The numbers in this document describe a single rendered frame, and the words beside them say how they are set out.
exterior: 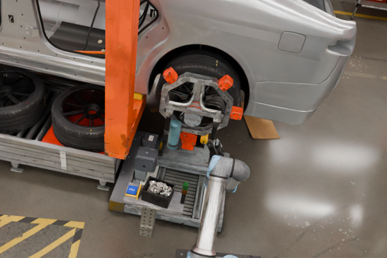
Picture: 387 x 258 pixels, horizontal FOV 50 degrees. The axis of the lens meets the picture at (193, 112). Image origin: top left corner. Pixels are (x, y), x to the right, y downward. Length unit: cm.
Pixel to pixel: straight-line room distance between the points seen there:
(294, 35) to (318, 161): 174
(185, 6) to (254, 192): 180
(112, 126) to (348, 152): 260
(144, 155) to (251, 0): 145
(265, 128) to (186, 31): 182
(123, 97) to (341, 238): 220
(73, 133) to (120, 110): 69
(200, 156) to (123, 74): 133
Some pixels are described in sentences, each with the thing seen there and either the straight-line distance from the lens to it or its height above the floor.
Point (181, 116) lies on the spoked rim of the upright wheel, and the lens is 336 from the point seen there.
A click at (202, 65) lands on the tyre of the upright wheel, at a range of 301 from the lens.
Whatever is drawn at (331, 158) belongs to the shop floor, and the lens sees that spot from 442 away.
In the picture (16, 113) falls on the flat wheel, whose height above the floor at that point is 49.
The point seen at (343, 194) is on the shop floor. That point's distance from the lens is 414.
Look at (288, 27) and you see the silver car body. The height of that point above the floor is 157.
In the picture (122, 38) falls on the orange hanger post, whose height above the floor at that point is 156.
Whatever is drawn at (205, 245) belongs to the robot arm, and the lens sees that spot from 253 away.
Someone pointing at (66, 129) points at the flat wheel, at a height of 50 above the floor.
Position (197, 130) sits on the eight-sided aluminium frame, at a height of 62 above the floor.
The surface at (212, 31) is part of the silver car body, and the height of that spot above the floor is 143.
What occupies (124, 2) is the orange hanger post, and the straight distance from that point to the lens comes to 236.
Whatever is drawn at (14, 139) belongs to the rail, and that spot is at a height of 39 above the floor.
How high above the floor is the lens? 286
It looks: 41 degrees down
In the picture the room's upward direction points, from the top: 11 degrees clockwise
